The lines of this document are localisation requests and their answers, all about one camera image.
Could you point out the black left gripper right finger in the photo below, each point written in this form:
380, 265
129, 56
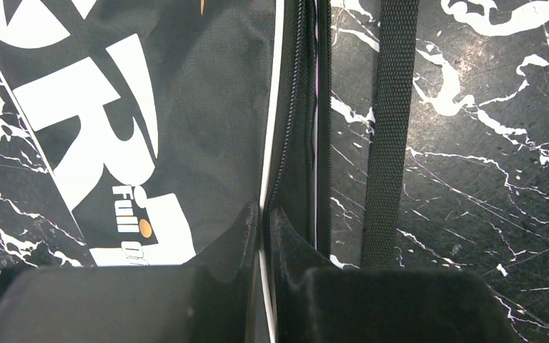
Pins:
317, 301

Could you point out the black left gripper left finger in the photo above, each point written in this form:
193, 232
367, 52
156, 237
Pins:
209, 298

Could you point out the black racket bag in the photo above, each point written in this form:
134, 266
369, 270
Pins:
132, 133

